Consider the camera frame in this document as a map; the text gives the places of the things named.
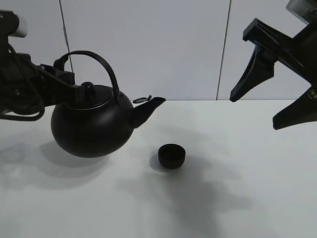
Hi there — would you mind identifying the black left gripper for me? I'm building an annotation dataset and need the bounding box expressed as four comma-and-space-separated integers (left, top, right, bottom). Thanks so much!
0, 35, 82, 114

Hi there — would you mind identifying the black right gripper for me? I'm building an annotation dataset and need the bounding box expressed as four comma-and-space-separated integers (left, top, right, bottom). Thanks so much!
229, 18, 317, 129

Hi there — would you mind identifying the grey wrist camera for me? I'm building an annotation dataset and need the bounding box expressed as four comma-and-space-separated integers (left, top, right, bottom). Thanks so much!
9, 11, 28, 38
286, 0, 317, 25

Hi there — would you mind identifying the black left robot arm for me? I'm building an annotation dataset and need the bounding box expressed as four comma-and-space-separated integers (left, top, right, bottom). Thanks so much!
0, 10, 84, 116

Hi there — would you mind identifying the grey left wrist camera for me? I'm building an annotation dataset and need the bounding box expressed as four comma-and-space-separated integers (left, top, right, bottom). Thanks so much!
9, 11, 28, 38

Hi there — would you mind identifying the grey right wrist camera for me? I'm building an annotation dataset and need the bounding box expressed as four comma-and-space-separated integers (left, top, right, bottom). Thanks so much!
286, 0, 317, 25

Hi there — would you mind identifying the black round teapot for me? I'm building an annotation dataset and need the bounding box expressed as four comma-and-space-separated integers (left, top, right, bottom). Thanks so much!
51, 50, 166, 158

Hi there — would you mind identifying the small black teacup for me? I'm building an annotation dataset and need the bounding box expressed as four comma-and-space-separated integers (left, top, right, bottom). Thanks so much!
158, 143, 186, 170

